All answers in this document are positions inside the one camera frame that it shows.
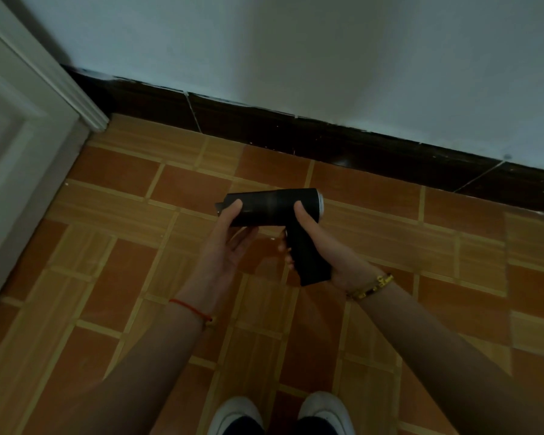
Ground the black hair dryer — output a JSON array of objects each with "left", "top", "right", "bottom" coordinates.
[{"left": 215, "top": 188, "right": 332, "bottom": 287}]

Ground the person's left hand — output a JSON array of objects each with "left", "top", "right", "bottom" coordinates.
[{"left": 178, "top": 199, "right": 259, "bottom": 315}]

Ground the dark baseboard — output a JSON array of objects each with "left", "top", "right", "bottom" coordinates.
[{"left": 61, "top": 64, "right": 544, "bottom": 217}]

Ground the person's right forearm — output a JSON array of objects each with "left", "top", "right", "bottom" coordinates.
[{"left": 347, "top": 278, "right": 544, "bottom": 435}]

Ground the white left shoe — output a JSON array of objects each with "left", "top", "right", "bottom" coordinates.
[{"left": 207, "top": 396, "right": 264, "bottom": 435}]

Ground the white right shoe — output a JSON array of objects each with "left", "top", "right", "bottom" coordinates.
[{"left": 298, "top": 391, "right": 356, "bottom": 435}]

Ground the white door frame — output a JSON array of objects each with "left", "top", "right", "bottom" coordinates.
[{"left": 0, "top": 0, "right": 110, "bottom": 133}]

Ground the white shoe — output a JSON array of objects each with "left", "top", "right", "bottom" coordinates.
[
  {"left": 298, "top": 391, "right": 356, "bottom": 435},
  {"left": 207, "top": 396, "right": 264, "bottom": 435}
]

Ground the person's left forearm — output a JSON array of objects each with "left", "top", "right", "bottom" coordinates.
[{"left": 57, "top": 298, "right": 216, "bottom": 435}]

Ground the gold bangle bracelet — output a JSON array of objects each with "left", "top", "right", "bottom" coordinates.
[{"left": 345, "top": 273, "right": 395, "bottom": 300}]

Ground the white door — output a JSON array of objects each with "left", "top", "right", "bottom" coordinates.
[{"left": 0, "top": 22, "right": 80, "bottom": 320}]

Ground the red string bracelet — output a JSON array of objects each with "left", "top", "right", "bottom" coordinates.
[{"left": 169, "top": 298, "right": 215, "bottom": 323}]

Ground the person's right hand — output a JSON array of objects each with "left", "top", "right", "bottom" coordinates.
[{"left": 278, "top": 200, "right": 381, "bottom": 292}]

